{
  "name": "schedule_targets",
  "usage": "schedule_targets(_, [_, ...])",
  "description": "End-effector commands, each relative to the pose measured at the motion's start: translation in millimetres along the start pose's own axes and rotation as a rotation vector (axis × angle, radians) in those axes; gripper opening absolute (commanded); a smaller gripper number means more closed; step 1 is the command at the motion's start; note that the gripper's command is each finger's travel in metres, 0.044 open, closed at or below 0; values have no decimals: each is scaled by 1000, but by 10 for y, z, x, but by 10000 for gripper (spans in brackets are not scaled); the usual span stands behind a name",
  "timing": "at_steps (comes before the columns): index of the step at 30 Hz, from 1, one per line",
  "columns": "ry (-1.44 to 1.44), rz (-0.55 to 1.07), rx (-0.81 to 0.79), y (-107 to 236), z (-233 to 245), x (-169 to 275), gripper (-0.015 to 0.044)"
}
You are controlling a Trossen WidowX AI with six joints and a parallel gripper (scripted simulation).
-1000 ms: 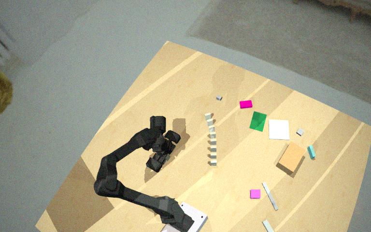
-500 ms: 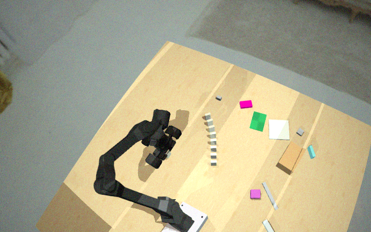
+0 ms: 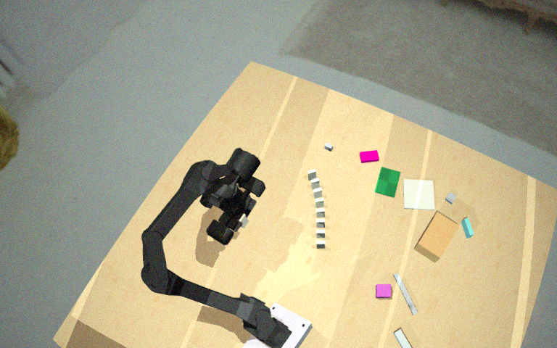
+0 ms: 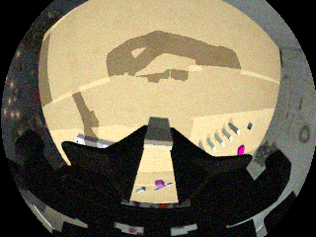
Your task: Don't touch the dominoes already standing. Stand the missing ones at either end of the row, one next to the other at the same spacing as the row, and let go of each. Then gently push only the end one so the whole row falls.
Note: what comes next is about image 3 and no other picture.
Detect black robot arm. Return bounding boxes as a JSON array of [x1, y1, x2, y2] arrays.
[[141, 147, 292, 348]]

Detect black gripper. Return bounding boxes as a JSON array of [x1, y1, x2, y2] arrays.
[[206, 176, 265, 246]]

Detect white flat square panel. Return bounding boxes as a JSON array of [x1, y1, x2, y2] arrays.
[[403, 179, 434, 210]]

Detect magenta rectangular block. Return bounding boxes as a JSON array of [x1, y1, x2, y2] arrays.
[[360, 150, 379, 163]]

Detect light blue rectangular block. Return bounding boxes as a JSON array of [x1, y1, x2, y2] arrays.
[[461, 218, 474, 239]]

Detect pink square block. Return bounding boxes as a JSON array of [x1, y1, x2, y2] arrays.
[[375, 284, 391, 298]]

